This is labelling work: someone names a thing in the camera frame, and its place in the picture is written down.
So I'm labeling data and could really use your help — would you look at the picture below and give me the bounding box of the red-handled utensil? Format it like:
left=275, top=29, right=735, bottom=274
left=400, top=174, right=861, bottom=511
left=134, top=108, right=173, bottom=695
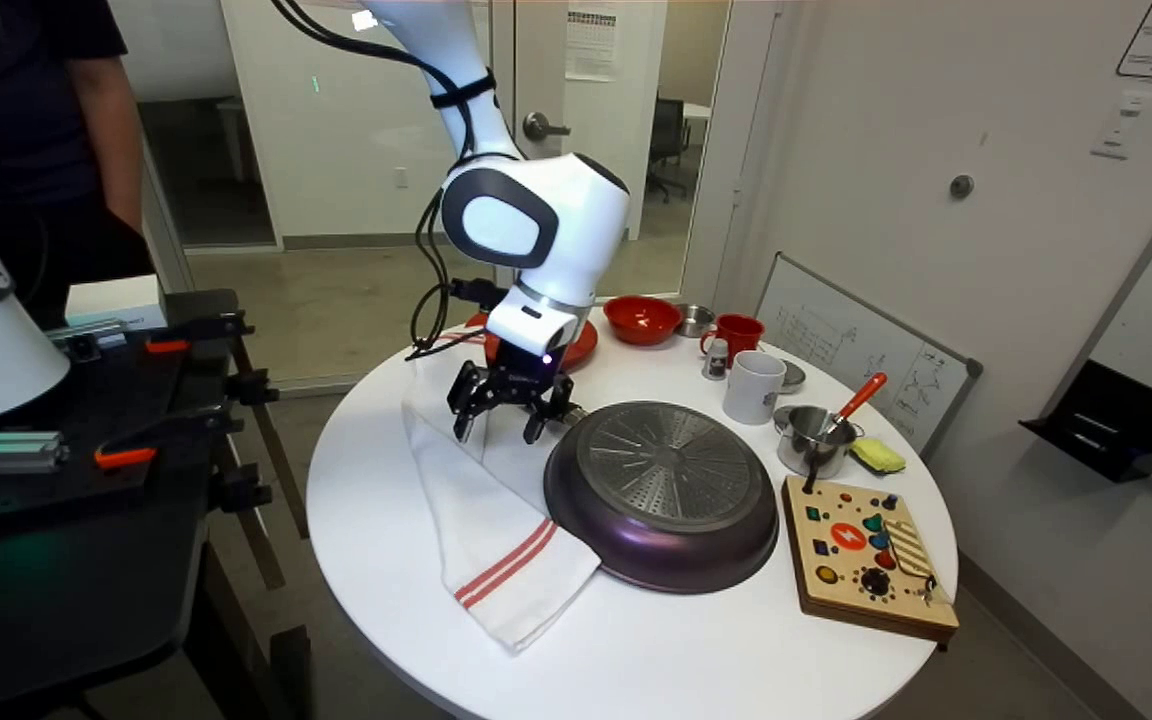
left=801, top=369, right=891, bottom=494

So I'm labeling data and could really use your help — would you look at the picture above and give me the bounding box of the white towel with red stripes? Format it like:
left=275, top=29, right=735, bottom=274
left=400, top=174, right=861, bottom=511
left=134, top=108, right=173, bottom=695
left=400, top=379, right=606, bottom=656

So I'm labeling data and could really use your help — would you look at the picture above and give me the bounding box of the small wall label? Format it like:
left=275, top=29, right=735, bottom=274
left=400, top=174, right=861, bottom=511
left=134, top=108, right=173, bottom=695
left=1090, top=86, right=1152, bottom=167

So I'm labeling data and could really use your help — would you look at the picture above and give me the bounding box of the wooden toy board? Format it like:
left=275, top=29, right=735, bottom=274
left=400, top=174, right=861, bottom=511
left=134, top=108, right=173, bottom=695
left=779, top=475, right=965, bottom=645

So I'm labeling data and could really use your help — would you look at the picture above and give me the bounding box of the metal door handle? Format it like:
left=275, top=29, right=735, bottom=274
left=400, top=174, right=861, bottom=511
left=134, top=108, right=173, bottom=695
left=519, top=108, right=576, bottom=147

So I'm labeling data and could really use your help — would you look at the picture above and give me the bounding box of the white door with glass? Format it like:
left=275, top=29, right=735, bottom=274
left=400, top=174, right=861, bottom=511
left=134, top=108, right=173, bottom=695
left=507, top=0, right=671, bottom=302

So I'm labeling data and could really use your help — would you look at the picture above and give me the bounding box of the steel pot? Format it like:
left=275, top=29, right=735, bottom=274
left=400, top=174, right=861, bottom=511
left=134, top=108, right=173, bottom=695
left=771, top=405, right=861, bottom=478

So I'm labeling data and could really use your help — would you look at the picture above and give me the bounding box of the paper sign on door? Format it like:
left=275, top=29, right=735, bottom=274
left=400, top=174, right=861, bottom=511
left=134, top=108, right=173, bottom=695
left=559, top=6, right=625, bottom=86

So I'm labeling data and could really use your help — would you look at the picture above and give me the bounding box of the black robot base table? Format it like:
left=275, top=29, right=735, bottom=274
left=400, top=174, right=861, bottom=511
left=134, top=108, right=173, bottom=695
left=0, top=287, right=317, bottom=720

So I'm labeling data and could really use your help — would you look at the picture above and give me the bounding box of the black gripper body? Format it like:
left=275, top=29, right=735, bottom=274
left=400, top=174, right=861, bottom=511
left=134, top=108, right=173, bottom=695
left=482, top=334, right=576, bottom=411

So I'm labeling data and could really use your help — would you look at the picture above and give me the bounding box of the black office chair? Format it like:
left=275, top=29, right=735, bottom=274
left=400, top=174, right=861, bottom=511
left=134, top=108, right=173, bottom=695
left=650, top=95, right=701, bottom=194

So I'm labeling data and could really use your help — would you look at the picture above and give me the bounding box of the white mug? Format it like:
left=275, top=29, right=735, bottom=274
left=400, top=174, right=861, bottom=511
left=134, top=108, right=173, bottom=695
left=722, top=348, right=794, bottom=427

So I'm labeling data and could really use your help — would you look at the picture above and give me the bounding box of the black wall tray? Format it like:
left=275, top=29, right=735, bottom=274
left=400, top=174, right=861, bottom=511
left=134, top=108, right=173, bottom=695
left=1018, top=354, right=1152, bottom=488

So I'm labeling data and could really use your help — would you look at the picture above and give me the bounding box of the person in blue shirt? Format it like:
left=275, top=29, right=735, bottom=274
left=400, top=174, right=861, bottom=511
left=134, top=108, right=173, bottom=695
left=0, top=0, right=158, bottom=334

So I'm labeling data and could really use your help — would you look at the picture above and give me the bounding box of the black clamp with orange tip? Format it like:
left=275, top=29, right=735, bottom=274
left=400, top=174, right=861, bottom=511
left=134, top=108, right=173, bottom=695
left=59, top=306, right=284, bottom=409
left=92, top=397, right=275, bottom=515

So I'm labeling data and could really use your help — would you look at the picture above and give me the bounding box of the red bowl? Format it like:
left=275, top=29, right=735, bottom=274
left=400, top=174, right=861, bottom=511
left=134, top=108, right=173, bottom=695
left=602, top=293, right=690, bottom=352

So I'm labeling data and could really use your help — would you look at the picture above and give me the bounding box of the red mug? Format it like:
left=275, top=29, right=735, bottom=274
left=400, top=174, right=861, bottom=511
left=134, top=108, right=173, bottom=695
left=698, top=313, right=769, bottom=375

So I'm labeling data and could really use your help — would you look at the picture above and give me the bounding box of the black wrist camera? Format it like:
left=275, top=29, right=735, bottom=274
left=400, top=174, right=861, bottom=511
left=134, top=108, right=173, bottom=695
left=444, top=270, right=513, bottom=320

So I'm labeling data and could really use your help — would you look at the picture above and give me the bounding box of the white box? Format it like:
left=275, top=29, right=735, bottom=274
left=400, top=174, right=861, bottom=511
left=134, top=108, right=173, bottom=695
left=59, top=270, right=173, bottom=334

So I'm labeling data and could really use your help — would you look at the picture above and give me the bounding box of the yellow green sponge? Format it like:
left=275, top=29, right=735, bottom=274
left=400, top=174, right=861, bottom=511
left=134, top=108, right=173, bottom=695
left=847, top=437, right=907, bottom=478

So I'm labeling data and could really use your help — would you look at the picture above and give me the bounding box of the small leaning whiteboard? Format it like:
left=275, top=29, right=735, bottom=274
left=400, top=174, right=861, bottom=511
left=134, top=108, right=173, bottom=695
left=753, top=248, right=989, bottom=455

